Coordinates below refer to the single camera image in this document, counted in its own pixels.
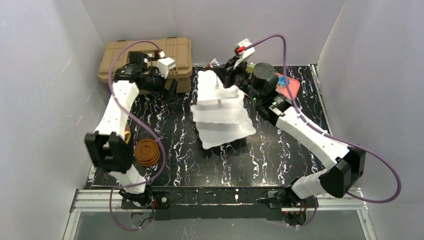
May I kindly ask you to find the blue donut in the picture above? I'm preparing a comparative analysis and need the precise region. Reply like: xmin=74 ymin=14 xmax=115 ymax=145
xmin=278 ymin=75 xmax=290 ymax=88

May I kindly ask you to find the green roll cake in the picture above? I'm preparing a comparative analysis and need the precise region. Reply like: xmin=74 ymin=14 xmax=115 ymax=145
xmin=246 ymin=63 xmax=256 ymax=74

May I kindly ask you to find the tan plastic tool case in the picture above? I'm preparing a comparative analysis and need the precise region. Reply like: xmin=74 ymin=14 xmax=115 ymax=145
xmin=97 ymin=37 xmax=193 ymax=93

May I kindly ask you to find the white three-tier cake stand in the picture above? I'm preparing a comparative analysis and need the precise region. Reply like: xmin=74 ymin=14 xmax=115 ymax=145
xmin=190 ymin=70 xmax=257 ymax=150

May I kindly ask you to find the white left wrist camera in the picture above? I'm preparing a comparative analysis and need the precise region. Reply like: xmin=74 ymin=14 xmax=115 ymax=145
xmin=156 ymin=57 xmax=176 ymax=79

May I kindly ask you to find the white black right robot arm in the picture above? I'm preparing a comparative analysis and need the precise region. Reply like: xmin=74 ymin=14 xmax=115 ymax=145
xmin=223 ymin=59 xmax=366 ymax=199

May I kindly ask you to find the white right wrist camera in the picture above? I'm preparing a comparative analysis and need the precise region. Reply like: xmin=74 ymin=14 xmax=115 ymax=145
xmin=233 ymin=38 xmax=255 ymax=69

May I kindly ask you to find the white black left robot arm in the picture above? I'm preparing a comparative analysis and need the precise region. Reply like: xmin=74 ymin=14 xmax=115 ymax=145
xmin=84 ymin=51 xmax=176 ymax=194

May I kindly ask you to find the stack of brown wooden coasters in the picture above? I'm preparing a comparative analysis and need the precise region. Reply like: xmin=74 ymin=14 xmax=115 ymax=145
xmin=134 ymin=138 xmax=160 ymax=168

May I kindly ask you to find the pink serving tray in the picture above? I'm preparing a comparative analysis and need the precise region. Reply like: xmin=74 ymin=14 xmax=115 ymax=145
xmin=276 ymin=73 xmax=300 ymax=100

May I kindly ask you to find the aluminium frame rail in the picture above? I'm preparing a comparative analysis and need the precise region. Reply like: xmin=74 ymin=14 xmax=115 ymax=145
xmin=70 ymin=187 xmax=368 ymax=212

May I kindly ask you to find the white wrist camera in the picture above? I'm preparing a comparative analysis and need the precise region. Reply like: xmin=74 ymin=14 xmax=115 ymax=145
xmin=156 ymin=57 xmax=176 ymax=79
xmin=233 ymin=38 xmax=255 ymax=69

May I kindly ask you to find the yellow mug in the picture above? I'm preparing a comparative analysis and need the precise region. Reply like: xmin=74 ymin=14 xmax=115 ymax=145
xmin=124 ymin=130 xmax=131 ymax=144

